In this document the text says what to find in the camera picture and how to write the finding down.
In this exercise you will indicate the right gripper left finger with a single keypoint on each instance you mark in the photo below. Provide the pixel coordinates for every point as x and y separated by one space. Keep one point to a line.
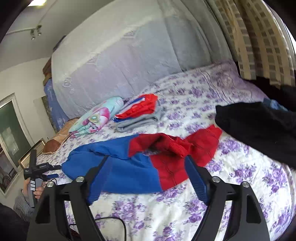
49 220

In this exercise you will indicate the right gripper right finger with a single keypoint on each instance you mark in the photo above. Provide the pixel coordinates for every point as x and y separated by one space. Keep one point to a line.
246 219

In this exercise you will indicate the blue and red pants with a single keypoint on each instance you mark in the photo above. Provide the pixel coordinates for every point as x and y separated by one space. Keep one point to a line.
144 163

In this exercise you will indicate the left hand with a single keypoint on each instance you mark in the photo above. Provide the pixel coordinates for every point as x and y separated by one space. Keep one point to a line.
37 193

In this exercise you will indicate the framed picture leaning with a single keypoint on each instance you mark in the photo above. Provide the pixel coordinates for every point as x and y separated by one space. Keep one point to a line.
25 159

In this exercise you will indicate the orange brown pillow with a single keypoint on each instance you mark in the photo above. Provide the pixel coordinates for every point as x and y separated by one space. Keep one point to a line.
56 142

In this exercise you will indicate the grey knitted left sleeve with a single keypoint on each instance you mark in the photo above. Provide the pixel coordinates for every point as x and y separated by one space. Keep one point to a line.
22 207

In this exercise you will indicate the blue patterned bedding stack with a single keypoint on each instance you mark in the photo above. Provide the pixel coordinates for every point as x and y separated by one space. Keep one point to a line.
56 113

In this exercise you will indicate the folded floral blanket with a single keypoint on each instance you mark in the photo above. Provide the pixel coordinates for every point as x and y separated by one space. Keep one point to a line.
97 117

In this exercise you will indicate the black garment on bed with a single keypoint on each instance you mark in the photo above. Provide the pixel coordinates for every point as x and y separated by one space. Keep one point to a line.
270 131

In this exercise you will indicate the folded grey garment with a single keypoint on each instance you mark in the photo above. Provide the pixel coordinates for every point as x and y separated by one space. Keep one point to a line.
143 120

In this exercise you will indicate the folded red blue garment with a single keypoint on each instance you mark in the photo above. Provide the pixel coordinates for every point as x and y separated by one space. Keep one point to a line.
144 104

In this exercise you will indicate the purple floral bedspread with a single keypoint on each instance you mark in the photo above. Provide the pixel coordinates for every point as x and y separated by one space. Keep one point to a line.
148 195

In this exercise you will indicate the white lace covered headboard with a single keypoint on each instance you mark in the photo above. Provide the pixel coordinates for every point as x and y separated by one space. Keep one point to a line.
128 45

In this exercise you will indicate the checkered beige curtain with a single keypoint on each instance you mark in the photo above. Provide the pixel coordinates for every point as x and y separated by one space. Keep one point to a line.
258 39

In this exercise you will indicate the window with white frame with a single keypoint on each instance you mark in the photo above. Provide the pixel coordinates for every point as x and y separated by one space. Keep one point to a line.
15 142

